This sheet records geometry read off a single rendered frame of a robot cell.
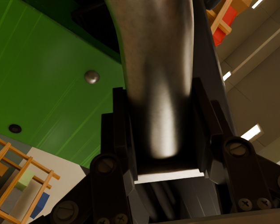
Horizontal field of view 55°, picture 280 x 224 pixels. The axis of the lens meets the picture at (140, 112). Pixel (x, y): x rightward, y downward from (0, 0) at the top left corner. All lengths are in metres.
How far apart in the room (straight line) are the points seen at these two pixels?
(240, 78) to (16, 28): 7.80
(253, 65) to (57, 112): 7.70
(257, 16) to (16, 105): 9.60
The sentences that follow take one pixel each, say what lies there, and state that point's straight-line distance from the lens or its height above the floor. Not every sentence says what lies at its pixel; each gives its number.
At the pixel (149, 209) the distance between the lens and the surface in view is 0.28.
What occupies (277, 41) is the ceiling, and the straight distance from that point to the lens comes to 7.85.
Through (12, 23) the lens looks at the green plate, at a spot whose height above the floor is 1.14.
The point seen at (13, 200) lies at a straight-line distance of 6.27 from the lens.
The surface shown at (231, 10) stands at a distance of 4.02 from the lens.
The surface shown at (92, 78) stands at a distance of 0.19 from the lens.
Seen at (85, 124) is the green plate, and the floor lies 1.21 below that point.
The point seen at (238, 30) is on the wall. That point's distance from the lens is 9.69.
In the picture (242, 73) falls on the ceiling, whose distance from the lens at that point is 7.88.
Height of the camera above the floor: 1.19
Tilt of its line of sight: 14 degrees up
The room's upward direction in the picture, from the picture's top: 127 degrees clockwise
